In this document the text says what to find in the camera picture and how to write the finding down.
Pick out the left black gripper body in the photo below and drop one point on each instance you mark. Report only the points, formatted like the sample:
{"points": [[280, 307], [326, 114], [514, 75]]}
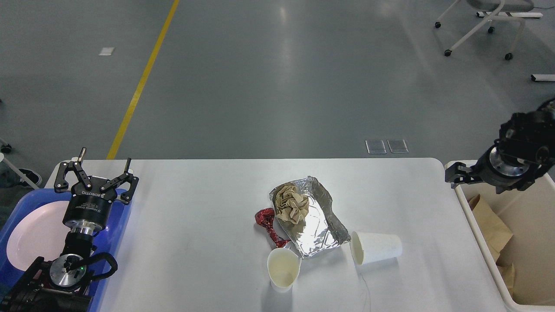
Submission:
{"points": [[88, 210]]}

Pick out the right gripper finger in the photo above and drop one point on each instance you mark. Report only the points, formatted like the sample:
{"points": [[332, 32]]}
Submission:
{"points": [[456, 176]]}

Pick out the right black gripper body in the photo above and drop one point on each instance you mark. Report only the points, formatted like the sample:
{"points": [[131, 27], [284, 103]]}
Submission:
{"points": [[506, 172]]}

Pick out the pink plate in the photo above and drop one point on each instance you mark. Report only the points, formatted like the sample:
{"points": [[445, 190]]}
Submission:
{"points": [[40, 234]]}

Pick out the brown paper bag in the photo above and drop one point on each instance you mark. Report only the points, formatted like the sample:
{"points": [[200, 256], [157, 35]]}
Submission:
{"points": [[495, 232]]}

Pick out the white paper cup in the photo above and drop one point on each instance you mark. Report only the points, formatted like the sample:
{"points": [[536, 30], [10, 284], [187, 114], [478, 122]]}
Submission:
{"points": [[371, 247]]}

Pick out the aluminium foil tray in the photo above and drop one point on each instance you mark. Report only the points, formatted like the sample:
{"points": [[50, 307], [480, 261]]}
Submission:
{"points": [[321, 230]]}

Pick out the brown paper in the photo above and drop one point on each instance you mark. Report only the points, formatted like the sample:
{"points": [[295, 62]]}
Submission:
{"points": [[290, 205]]}

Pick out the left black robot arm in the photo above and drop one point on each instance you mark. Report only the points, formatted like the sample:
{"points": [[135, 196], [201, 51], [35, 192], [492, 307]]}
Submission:
{"points": [[68, 283]]}

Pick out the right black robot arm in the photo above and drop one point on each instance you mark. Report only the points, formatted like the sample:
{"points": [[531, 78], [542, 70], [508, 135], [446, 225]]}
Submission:
{"points": [[523, 152]]}

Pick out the person's shoe and leg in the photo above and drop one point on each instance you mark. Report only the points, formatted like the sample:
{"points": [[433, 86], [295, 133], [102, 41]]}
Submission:
{"points": [[9, 178]]}

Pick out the white plastic bin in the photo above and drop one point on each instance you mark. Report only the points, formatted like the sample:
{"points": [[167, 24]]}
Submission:
{"points": [[530, 215]]}

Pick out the right floor socket plate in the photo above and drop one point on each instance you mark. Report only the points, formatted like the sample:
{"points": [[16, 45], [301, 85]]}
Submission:
{"points": [[398, 146]]}

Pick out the floor socket plate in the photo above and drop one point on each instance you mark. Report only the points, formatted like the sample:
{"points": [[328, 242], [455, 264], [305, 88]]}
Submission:
{"points": [[376, 147], [398, 146]]}

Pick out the left floor socket plate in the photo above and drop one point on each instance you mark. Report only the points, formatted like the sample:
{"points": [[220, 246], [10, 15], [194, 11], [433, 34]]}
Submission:
{"points": [[376, 147]]}

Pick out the white floor bar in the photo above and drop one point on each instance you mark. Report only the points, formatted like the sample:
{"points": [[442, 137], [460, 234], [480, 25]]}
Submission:
{"points": [[542, 77]]}

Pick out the red foil wrapper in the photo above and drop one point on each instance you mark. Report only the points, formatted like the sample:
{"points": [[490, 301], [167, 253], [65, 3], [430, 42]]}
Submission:
{"points": [[265, 218]]}

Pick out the white bar behind chair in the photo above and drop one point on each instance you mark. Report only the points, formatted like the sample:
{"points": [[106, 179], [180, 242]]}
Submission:
{"points": [[535, 15]]}

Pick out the white office chair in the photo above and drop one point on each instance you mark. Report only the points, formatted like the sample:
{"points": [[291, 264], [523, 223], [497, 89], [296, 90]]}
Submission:
{"points": [[496, 6]]}

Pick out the cream cup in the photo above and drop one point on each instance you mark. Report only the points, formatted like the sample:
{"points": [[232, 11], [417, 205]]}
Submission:
{"points": [[283, 266]]}

